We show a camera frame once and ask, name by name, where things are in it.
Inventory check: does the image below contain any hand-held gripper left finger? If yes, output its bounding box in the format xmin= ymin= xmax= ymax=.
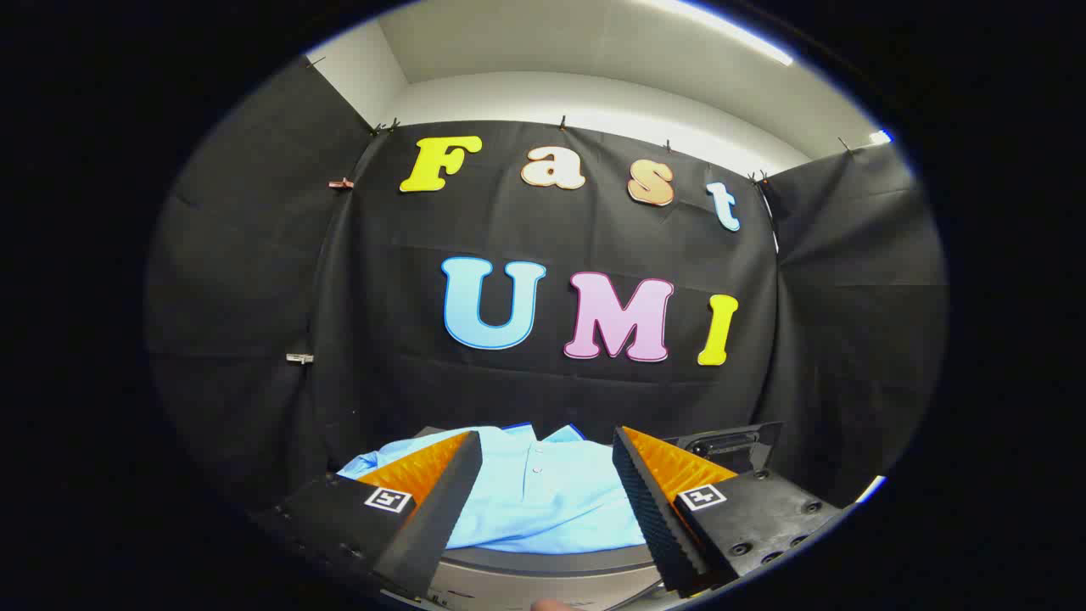
xmin=255 ymin=430 xmax=484 ymax=599

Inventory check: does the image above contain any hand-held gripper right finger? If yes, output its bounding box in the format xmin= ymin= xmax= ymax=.
xmin=612 ymin=426 xmax=841 ymax=593

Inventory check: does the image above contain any dark transparent washing machine lid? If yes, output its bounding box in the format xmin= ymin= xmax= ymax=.
xmin=666 ymin=422 xmax=784 ymax=474

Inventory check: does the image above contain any light blue polo shirt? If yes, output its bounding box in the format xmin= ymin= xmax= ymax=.
xmin=337 ymin=423 xmax=650 ymax=555

